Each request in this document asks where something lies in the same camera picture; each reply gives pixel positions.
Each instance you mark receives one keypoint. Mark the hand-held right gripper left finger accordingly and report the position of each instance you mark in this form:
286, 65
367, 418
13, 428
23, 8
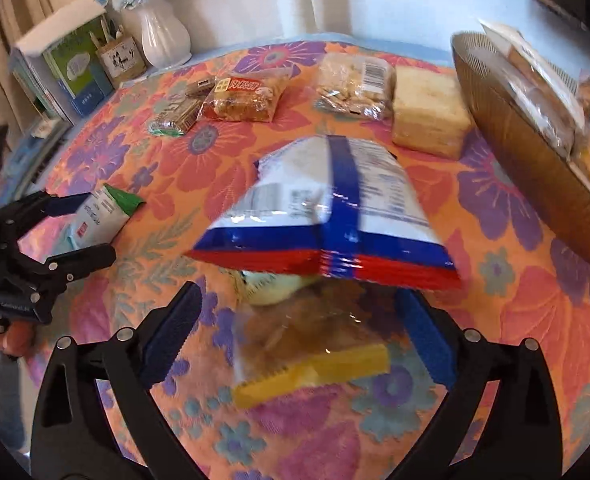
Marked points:
175, 325

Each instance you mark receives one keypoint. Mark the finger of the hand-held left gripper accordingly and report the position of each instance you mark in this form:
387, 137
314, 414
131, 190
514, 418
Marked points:
65, 204
85, 259

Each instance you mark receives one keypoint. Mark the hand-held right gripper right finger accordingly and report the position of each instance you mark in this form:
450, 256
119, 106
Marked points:
427, 332

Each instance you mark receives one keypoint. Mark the green white packet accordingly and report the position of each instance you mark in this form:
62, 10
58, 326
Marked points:
100, 215

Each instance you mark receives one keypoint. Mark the pale green packet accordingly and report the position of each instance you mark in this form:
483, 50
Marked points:
275, 290

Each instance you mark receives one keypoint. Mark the yellow clear packet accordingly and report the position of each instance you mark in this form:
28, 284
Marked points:
300, 350

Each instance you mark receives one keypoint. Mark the small green striped packet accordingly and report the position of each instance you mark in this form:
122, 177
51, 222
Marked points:
175, 117

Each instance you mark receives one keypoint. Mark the blue white red packet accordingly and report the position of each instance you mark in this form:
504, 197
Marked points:
325, 195

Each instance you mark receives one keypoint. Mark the small brown packet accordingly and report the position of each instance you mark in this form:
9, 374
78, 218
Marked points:
200, 87

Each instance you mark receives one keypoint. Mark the brown ribbed bowl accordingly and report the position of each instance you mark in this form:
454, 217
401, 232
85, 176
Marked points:
525, 170

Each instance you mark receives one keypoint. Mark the red label clear packet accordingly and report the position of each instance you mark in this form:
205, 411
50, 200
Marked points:
240, 100

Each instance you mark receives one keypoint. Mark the pale yellow cake block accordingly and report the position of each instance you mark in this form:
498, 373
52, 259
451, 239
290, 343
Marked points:
430, 115

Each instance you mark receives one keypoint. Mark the clear barcoded cracker packet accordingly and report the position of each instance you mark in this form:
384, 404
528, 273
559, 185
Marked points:
355, 85

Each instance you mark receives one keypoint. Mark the large orange bread packet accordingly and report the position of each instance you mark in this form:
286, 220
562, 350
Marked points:
535, 90

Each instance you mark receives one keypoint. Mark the person's left hand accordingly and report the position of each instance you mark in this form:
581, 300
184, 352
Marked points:
17, 337

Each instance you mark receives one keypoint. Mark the blue book stack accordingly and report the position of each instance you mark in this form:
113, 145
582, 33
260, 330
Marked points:
40, 150

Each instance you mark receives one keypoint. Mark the floral tablecloth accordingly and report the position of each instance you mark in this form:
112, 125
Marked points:
175, 160

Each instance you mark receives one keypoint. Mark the green blue book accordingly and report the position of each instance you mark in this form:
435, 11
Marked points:
80, 70

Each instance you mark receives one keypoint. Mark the wooden pen holder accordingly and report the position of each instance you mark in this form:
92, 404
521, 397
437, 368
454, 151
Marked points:
122, 60

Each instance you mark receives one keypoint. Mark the beige curtain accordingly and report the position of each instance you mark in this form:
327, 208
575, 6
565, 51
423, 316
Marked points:
10, 25

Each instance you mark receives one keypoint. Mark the white ribbed vase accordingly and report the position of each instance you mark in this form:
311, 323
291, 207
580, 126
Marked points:
165, 35

